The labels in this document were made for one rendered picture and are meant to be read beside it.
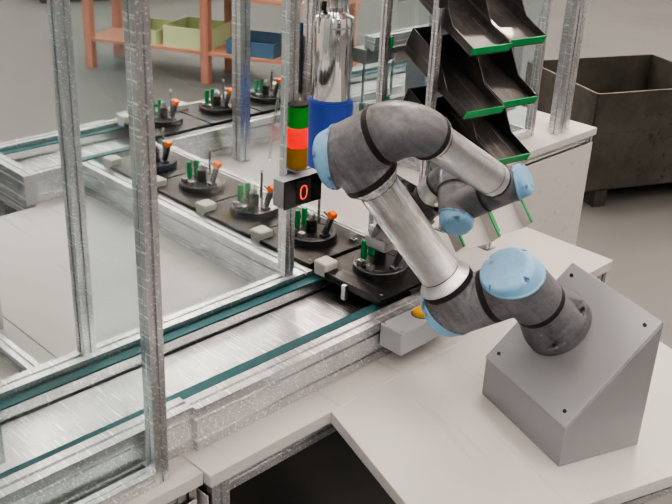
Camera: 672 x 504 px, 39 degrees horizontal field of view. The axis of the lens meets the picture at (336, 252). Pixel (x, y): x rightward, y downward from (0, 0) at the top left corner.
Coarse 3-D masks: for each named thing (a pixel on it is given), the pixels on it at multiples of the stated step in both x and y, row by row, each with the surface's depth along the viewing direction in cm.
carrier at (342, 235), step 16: (304, 208) 261; (304, 224) 263; (320, 224) 264; (336, 224) 269; (304, 240) 254; (320, 240) 254; (336, 240) 260; (304, 256) 250; (320, 256) 250; (336, 256) 252
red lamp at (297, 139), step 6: (288, 132) 222; (294, 132) 221; (300, 132) 221; (306, 132) 223; (288, 138) 223; (294, 138) 222; (300, 138) 222; (306, 138) 223; (288, 144) 224; (294, 144) 223; (300, 144) 223; (306, 144) 224
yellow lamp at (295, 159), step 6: (288, 150) 224; (294, 150) 223; (300, 150) 223; (306, 150) 225; (288, 156) 225; (294, 156) 224; (300, 156) 224; (306, 156) 225; (288, 162) 225; (294, 162) 224; (300, 162) 225; (306, 162) 226; (294, 168) 225; (300, 168) 225
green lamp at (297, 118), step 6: (288, 108) 220; (294, 108) 219; (300, 108) 219; (306, 108) 220; (288, 114) 221; (294, 114) 220; (300, 114) 219; (306, 114) 220; (288, 120) 221; (294, 120) 220; (300, 120) 220; (306, 120) 221; (288, 126) 222; (294, 126) 221; (300, 126) 221; (306, 126) 222
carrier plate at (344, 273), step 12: (360, 252) 253; (396, 252) 254; (348, 264) 246; (324, 276) 242; (336, 276) 240; (348, 276) 240; (408, 276) 242; (348, 288) 237; (360, 288) 235; (372, 288) 235; (384, 288) 235; (396, 288) 235; (408, 288) 236; (372, 300) 232; (384, 300) 230
